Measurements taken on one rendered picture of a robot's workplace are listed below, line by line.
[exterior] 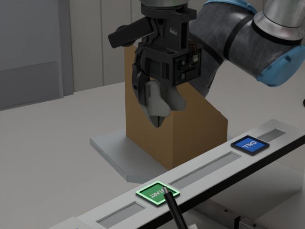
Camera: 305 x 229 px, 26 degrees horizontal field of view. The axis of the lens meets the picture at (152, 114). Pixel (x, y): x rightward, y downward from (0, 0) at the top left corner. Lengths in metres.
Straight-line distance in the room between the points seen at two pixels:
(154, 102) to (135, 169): 0.49
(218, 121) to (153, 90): 0.50
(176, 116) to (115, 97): 2.49
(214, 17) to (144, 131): 0.32
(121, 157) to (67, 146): 1.83
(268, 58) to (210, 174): 0.33
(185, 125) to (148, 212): 0.40
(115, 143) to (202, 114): 0.26
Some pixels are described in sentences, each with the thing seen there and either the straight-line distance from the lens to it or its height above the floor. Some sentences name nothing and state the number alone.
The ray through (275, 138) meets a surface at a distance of 1.39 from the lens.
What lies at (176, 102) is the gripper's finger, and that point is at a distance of 1.08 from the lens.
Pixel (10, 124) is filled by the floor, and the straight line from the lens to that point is 3.68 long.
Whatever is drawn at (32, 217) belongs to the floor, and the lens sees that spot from 2.87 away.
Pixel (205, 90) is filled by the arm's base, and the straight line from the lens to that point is 1.50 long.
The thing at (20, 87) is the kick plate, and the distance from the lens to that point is 3.83.
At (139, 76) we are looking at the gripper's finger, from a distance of 1.03.
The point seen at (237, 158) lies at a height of 0.96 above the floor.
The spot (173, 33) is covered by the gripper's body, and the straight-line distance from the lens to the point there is 0.99.
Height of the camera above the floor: 1.58
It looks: 25 degrees down
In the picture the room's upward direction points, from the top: straight up
